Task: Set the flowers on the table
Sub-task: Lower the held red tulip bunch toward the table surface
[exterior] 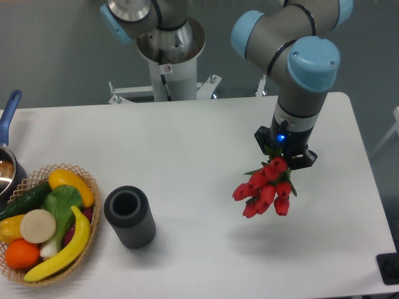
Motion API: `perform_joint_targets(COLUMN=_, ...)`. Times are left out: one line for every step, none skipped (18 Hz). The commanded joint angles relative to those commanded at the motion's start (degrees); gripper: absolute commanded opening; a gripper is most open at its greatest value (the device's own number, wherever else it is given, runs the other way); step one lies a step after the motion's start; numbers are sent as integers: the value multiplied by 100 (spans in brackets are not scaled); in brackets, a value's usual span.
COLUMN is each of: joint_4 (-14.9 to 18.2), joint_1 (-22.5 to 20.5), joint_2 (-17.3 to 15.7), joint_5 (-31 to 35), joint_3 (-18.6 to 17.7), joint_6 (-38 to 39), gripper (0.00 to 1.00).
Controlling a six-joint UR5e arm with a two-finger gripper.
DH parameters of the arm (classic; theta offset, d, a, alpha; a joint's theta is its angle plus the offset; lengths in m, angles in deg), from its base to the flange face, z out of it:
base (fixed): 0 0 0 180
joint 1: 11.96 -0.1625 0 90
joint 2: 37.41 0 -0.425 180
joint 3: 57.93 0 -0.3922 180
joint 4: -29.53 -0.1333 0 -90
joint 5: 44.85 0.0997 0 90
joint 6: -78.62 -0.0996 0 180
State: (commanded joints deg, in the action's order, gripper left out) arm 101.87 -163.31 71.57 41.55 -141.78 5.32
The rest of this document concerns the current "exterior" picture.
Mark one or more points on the woven wicker basket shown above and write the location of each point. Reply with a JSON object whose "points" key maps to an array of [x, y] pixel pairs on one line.
{"points": [[36, 178]]}

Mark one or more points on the dark grey ribbed vase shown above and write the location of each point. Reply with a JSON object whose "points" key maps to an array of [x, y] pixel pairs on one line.
{"points": [[128, 211]]}

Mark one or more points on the red tulip bouquet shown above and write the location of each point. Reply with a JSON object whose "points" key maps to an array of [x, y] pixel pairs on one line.
{"points": [[267, 186]]}

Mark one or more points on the beige round disc vegetable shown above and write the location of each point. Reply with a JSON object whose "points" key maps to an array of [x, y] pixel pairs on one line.
{"points": [[37, 226]]}

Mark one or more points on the white frame at right edge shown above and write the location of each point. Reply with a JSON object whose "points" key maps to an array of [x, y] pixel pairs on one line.
{"points": [[393, 130]]}

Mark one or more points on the yellow bell pepper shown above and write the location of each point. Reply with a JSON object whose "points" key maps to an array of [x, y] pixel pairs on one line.
{"points": [[10, 229]]}

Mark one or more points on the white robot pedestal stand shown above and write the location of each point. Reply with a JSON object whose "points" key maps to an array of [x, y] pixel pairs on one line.
{"points": [[172, 63]]}

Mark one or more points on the yellow banana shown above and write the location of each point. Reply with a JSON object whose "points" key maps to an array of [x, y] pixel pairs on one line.
{"points": [[68, 254]]}

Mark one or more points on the blue handled saucepan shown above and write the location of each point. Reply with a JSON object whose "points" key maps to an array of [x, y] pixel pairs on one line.
{"points": [[12, 173]]}

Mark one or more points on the green cucumber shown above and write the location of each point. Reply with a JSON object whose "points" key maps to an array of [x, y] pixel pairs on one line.
{"points": [[30, 200]]}

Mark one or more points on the green bok choy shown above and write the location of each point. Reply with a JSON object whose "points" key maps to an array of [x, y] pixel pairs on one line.
{"points": [[59, 203]]}

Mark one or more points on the black device at table edge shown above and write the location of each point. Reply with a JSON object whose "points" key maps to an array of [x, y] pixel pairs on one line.
{"points": [[388, 267]]}

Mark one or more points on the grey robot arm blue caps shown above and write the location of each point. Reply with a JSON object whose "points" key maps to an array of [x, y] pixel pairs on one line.
{"points": [[288, 47]]}

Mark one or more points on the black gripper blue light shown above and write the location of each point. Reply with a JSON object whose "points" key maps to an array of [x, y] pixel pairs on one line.
{"points": [[284, 141]]}

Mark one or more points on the orange fruit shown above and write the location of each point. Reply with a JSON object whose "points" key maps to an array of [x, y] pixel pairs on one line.
{"points": [[22, 254]]}

